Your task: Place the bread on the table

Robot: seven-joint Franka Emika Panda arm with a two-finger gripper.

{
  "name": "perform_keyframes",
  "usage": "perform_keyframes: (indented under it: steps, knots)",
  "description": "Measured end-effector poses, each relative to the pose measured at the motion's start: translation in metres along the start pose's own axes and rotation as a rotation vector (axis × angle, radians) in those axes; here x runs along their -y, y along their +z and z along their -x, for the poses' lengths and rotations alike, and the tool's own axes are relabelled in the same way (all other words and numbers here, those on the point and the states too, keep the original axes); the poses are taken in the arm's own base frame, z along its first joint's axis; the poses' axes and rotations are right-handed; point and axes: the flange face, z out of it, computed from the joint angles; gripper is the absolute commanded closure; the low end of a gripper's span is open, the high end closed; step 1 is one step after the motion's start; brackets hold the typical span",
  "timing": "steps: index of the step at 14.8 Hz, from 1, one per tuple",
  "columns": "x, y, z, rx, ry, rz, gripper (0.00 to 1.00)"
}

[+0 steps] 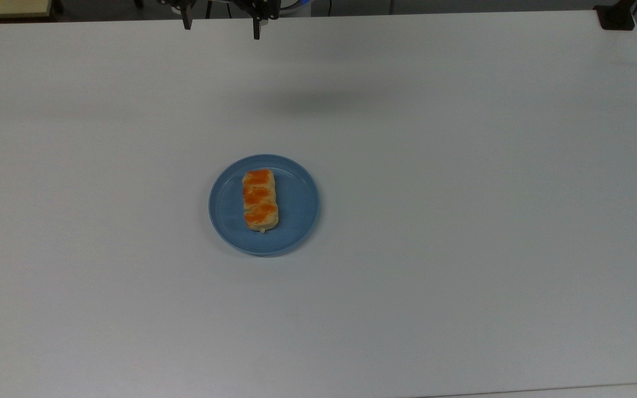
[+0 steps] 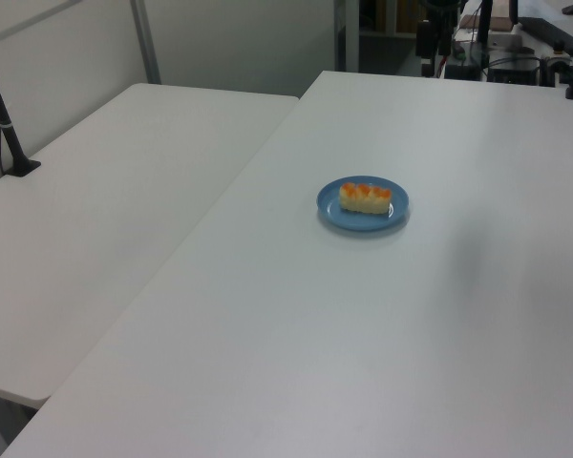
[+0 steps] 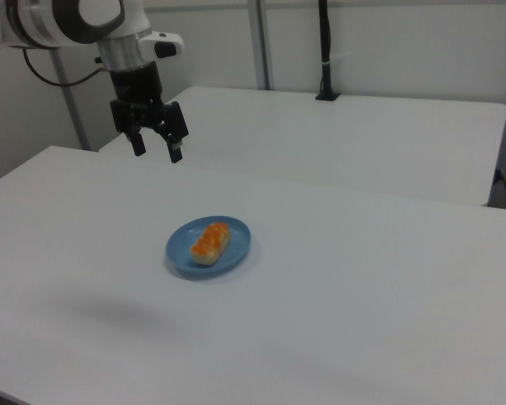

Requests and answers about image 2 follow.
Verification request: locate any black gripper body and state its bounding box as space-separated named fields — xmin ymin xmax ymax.
xmin=427 ymin=0 xmax=458 ymax=32

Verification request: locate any bread with orange topping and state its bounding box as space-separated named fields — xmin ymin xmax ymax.
xmin=338 ymin=181 xmax=393 ymax=215

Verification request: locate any brown cardboard box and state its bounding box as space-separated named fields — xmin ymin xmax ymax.
xmin=459 ymin=0 xmax=515 ymax=33

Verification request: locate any black electronics box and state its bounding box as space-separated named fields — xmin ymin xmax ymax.
xmin=486 ymin=56 xmax=541 ymax=86

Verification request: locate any black keyboard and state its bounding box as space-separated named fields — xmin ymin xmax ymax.
xmin=519 ymin=16 xmax=573 ymax=54

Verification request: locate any blue round plate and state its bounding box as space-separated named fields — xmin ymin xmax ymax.
xmin=315 ymin=175 xmax=411 ymax=234

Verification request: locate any white side table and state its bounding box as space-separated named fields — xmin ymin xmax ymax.
xmin=0 ymin=82 xmax=301 ymax=410

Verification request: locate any grey metal frame post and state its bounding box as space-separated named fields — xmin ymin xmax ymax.
xmin=129 ymin=0 xmax=162 ymax=86

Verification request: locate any black camera pole with clamp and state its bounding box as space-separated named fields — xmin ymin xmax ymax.
xmin=0 ymin=37 xmax=42 ymax=177

